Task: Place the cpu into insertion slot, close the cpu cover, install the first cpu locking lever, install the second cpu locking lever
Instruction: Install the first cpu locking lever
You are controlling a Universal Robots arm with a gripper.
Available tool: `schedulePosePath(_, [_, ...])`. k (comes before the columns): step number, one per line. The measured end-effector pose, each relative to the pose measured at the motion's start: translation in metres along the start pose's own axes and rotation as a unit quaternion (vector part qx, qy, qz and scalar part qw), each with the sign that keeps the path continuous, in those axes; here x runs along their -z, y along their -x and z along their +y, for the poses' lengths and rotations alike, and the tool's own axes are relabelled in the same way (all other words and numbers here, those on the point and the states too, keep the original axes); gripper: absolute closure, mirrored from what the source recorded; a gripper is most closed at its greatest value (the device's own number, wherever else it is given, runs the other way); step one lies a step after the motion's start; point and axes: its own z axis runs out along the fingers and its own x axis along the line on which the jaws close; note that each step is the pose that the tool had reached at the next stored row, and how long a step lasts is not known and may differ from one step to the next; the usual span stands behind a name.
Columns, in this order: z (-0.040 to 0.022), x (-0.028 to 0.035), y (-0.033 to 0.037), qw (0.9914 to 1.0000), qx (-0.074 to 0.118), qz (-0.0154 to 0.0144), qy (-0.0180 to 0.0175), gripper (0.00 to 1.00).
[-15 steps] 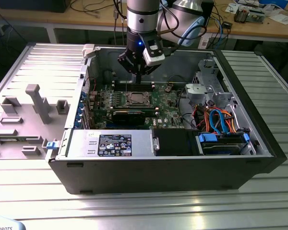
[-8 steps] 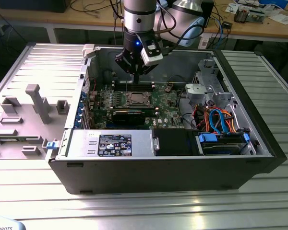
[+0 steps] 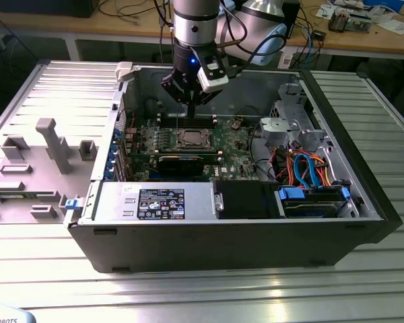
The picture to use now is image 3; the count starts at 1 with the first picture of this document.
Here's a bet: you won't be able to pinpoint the CPU socket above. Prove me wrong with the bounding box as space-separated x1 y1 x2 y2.
174 126 213 150

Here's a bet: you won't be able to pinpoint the blue flat data cable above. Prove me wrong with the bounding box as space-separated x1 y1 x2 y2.
293 153 321 189

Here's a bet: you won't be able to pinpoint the black desktop box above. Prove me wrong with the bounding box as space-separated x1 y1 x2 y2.
0 0 95 18

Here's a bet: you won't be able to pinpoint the silver metal device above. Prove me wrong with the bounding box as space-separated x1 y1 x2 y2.
348 11 373 34

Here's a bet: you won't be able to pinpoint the silver power supply unit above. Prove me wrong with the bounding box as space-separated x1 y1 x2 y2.
93 181 220 222

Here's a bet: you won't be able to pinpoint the black drive bay box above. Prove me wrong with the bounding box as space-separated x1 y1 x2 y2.
213 180 277 220

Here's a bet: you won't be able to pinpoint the grey parts rack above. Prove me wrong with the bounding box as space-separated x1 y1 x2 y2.
0 117 99 225

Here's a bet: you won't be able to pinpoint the metal socket cover frame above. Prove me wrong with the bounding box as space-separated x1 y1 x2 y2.
178 128 209 148

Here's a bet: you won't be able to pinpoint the hard disk in blue carrier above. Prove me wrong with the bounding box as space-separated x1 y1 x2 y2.
274 186 353 219

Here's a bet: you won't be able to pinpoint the black camera cable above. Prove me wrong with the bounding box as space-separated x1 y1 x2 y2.
227 20 289 79

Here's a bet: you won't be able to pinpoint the black upright box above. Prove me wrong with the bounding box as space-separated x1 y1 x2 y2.
285 0 302 40

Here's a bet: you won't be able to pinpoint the black graphics card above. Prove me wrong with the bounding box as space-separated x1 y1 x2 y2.
157 155 205 177

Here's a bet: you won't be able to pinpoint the black hanging cable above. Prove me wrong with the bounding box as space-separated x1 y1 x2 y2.
158 0 174 65

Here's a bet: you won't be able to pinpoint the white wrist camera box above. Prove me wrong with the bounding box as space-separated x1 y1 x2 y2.
191 46 230 94

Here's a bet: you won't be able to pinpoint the blue box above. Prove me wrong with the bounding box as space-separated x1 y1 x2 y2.
362 0 404 11

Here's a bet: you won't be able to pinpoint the black power supply label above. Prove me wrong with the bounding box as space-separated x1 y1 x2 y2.
138 188 186 220

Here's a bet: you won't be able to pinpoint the orange wire bundle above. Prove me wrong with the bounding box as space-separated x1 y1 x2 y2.
272 149 331 188

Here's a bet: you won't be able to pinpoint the silver metal drive cage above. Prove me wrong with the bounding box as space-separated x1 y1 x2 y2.
259 82 336 154

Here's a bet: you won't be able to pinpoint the white paper sheets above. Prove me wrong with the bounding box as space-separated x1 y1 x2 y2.
373 19 404 34

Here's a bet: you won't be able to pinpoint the copper coil transformer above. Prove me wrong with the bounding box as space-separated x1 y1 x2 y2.
328 9 350 34

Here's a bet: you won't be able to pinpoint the wooden workbench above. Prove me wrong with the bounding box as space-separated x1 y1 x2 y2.
0 0 404 61

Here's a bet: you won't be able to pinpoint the black RAM slot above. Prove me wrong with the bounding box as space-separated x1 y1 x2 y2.
158 116 213 121
158 113 220 118
158 122 213 128
158 119 220 124

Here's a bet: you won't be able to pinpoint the black and silver PC case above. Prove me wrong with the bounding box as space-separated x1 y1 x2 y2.
63 61 404 274

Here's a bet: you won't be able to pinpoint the red and black fan wire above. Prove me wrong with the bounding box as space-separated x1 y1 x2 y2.
119 106 137 131

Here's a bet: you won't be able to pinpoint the pale grey case latch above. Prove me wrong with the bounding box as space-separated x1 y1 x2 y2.
115 61 136 83

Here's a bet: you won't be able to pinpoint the silver topped CPU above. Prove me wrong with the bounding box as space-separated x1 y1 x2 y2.
183 130 203 144

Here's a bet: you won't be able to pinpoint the green motherboard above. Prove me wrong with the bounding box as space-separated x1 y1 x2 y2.
123 116 262 184

